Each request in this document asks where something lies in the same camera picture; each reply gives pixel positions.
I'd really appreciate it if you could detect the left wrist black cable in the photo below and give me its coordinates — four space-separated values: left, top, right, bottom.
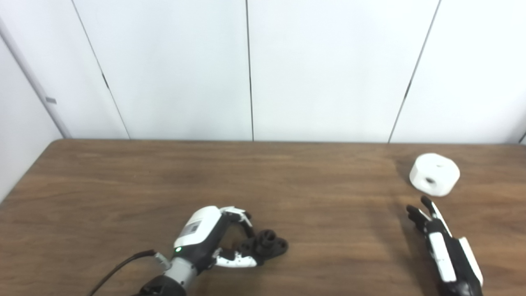
88 250 171 296

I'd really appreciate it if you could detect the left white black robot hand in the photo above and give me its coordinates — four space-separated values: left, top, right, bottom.
172 206 263 274

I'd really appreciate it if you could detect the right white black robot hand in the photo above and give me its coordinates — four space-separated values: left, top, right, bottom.
406 196 484 296

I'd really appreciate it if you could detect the black plastic holder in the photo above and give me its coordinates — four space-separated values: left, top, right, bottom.
238 229 289 266

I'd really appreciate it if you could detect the round white plastic piece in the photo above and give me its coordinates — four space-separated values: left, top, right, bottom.
409 153 461 197

